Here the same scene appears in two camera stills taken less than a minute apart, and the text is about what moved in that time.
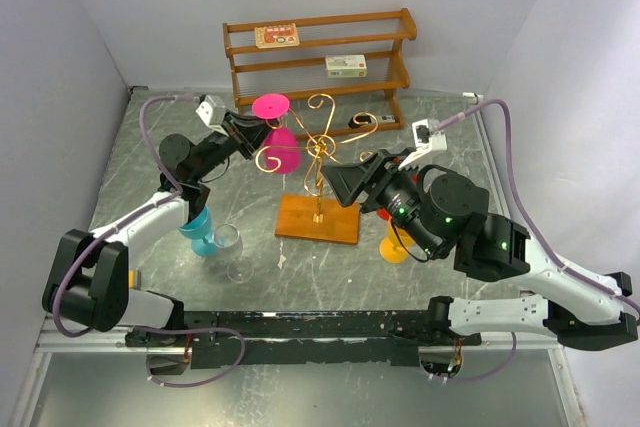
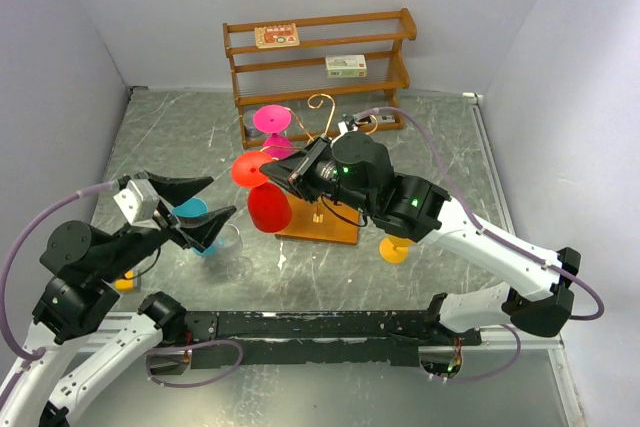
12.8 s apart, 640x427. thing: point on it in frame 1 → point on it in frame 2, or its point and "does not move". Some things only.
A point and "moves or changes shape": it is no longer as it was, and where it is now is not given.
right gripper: [369, 175] → [293, 173]
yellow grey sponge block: [134, 279] does not move
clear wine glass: [229, 244] does not move
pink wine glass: [281, 150] moves or changes shape
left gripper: [253, 130] → [201, 236]
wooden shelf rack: [330, 75] does not move
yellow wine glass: [391, 247] does not move
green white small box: [346, 66] does not move
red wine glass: [384, 214] moves or changes shape
